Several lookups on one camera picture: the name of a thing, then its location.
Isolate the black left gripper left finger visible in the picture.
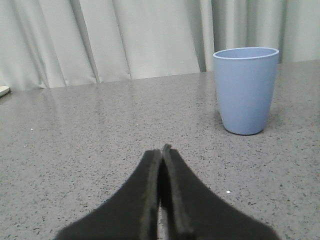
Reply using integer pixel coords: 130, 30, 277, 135
56, 149, 161, 240

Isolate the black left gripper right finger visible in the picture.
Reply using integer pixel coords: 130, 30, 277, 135
159, 144, 278, 240

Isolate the blue plastic cup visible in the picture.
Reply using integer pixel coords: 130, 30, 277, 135
213, 47, 280, 135

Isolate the white flat object at edge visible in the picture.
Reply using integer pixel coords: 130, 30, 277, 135
0, 86, 10, 97

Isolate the white pleated curtain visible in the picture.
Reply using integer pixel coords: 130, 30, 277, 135
0, 0, 320, 91

